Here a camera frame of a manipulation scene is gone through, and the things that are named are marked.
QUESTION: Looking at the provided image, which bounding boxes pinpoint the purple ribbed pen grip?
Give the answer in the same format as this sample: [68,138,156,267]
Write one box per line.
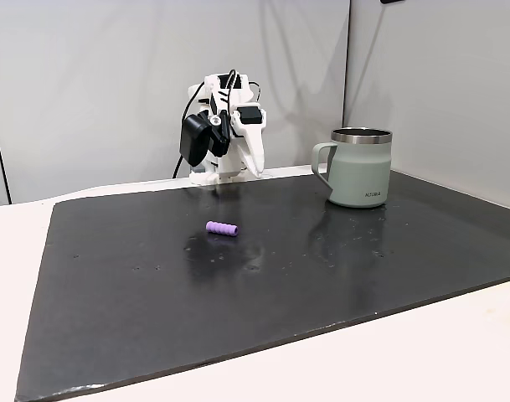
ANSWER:
[205,219,241,238]

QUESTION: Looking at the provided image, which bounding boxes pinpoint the grey-green steel-rimmed mug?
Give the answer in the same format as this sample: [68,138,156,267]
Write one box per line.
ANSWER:
[312,126,394,209]

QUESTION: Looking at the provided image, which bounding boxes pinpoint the black table mat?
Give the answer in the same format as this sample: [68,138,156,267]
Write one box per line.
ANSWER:
[14,169,510,402]

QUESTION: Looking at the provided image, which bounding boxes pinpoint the black camera box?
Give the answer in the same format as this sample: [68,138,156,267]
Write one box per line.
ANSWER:
[178,110,231,167]

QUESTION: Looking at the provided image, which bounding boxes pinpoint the black camera cable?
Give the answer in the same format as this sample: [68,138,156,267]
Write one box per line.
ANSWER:
[181,69,239,123]

